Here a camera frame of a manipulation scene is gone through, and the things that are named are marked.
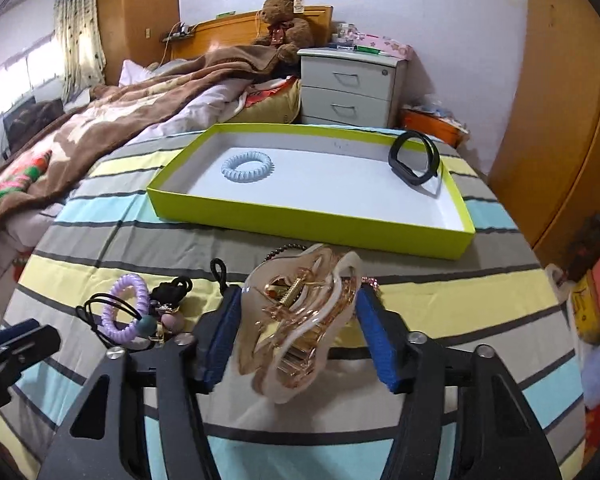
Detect pink floral box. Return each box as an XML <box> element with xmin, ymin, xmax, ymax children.
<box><xmin>352</xmin><ymin>32</ymin><xmax>413</xmax><ymax>61</ymax></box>

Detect light blue spiral hair tie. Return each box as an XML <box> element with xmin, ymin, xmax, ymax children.
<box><xmin>221</xmin><ymin>149</ymin><xmax>274</xmax><ymax>182</ymax></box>

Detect grey nightstand with drawers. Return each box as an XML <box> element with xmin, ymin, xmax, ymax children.
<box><xmin>297</xmin><ymin>47</ymin><xmax>408</xmax><ymax>130</ymax></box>

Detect black fitness band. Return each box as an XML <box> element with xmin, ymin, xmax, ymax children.
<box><xmin>388</xmin><ymin>130</ymin><xmax>442</xmax><ymax>187</ymax></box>

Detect thin black hair tie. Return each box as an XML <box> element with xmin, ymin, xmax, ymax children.
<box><xmin>210</xmin><ymin>258</ymin><xmax>231</xmax><ymax>293</ymax></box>

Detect orange storage box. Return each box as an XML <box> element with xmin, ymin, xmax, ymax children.
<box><xmin>400</xmin><ymin>105</ymin><xmax>468</xmax><ymax>148</ymax></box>

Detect brown teddy bear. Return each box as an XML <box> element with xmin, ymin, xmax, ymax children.
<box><xmin>252</xmin><ymin>0</ymin><xmax>317</xmax><ymax>66</ymax></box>

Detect dark red bead bracelet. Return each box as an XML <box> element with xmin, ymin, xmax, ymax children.
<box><xmin>264</xmin><ymin>244</ymin><xmax>306</xmax><ymax>263</ymax></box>

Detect black beaded hair tie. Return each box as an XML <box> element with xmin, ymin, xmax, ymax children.
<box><xmin>75</xmin><ymin>292</ymin><xmax>186</xmax><ymax>351</ymax></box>

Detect black knotted hair tie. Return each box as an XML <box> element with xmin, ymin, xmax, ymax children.
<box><xmin>152</xmin><ymin>275</ymin><xmax>195</xmax><ymax>306</ymax></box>

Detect dotted curtain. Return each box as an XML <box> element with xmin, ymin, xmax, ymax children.
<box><xmin>54</xmin><ymin>0</ymin><xmax>106</xmax><ymax>103</ymax></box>

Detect lime green shallow box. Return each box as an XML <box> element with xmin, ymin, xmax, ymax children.
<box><xmin>146</xmin><ymin>123</ymin><xmax>476</xmax><ymax>261</ymax></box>

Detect yellow tin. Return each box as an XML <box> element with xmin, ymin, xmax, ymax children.
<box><xmin>570</xmin><ymin>270</ymin><xmax>600</xmax><ymax>346</ymax></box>

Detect beige gold hair claw clip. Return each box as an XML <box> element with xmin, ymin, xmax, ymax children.
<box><xmin>237</xmin><ymin>244</ymin><xmax>366</xmax><ymax>406</ymax></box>

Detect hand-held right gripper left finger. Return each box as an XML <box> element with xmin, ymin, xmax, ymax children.
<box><xmin>37</xmin><ymin>282</ymin><xmax>243</xmax><ymax>480</ymax></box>

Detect power strip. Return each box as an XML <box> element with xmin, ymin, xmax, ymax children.
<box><xmin>162</xmin><ymin>22</ymin><xmax>196</xmax><ymax>41</ymax></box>

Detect wooden headboard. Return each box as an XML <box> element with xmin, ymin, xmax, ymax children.
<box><xmin>170</xmin><ymin>5</ymin><xmax>333</xmax><ymax>61</ymax></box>

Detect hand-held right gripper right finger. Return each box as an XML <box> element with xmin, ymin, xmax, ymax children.
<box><xmin>355</xmin><ymin>285</ymin><xmax>563</xmax><ymax>480</ymax></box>

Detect floral quilt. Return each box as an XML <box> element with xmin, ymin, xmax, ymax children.
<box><xmin>0</xmin><ymin>150</ymin><xmax>51</xmax><ymax>206</ymax></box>

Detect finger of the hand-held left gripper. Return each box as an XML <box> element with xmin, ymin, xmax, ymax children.
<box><xmin>0</xmin><ymin>325</ymin><xmax>62</xmax><ymax>413</ymax></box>
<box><xmin>0</xmin><ymin>317</ymin><xmax>38</xmax><ymax>350</ymax></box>

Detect yellow cushion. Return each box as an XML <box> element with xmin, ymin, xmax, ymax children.
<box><xmin>240</xmin><ymin>77</ymin><xmax>302</xmax><ymax>125</ymax></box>

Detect brown blanket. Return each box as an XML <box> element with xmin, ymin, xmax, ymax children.
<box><xmin>0</xmin><ymin>45</ymin><xmax>281</xmax><ymax>241</ymax></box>

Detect purple spiral hair tie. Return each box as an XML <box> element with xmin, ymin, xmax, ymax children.
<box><xmin>101</xmin><ymin>274</ymin><xmax>153</xmax><ymax>343</ymax></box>

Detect wooden wardrobe with star marks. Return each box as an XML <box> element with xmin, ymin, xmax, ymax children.
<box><xmin>96</xmin><ymin>0</ymin><xmax>181</xmax><ymax>86</ymax></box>

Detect large wooden wardrobe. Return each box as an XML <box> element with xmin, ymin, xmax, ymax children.
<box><xmin>487</xmin><ymin>0</ymin><xmax>600</xmax><ymax>261</ymax></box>

